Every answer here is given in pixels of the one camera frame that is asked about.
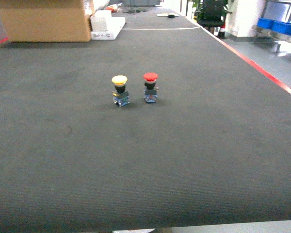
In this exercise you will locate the red push button switch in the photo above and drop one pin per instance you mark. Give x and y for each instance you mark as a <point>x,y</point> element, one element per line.
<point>150,91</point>

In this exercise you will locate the yellow push button switch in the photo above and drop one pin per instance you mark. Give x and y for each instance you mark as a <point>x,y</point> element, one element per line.
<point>120,95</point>

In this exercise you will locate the white foam box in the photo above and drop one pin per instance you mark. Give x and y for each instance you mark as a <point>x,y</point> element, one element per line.
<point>101,20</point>

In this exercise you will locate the white flat box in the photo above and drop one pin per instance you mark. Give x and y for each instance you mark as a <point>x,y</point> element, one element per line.
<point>114,26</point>

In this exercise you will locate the black office chair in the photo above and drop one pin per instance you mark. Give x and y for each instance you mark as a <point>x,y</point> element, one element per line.
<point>212,14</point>

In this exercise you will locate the dark gray table mat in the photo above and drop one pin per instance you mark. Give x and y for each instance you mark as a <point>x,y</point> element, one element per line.
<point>215,147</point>

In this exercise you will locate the large open cardboard box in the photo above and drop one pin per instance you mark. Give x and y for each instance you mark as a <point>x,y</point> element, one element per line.
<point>47,20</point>

